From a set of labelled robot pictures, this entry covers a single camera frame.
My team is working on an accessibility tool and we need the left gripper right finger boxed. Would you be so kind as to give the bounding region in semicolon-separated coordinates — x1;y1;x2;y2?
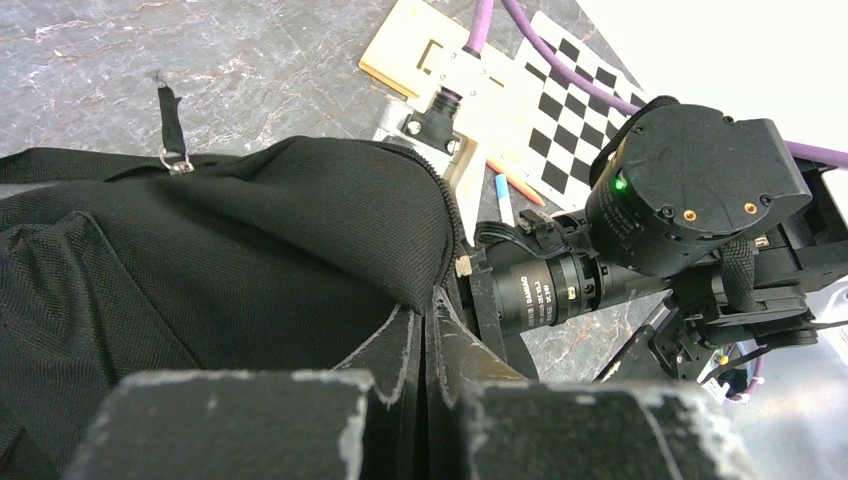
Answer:
424;286;529;479

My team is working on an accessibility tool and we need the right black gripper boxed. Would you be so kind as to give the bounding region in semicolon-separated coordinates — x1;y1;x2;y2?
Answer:
463;96;822;381

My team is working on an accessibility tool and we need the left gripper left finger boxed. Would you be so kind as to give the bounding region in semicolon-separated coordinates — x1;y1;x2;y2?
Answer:
335;306;422;479

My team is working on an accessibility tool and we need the black student backpack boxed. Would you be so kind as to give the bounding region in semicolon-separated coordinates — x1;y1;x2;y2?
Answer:
1;84;465;479

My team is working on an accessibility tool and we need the white blue marker pen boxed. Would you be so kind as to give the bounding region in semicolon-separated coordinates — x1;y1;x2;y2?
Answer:
495;174;515;227

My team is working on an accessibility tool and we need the black white chessboard mat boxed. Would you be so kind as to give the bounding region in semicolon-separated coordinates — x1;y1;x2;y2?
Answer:
514;11;650;212

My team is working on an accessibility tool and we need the orange pencil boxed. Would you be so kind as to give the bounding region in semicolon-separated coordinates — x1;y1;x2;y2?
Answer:
487;157;546;206

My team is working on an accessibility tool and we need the yellow flat booklet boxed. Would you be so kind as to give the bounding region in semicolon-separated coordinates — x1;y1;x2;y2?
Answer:
359;1;469;98

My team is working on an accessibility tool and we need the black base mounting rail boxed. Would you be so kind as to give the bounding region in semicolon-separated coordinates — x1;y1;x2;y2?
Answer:
594;296;684;382

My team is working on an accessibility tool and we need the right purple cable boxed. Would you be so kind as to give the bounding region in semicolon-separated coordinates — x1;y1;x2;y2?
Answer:
461;0;848;170

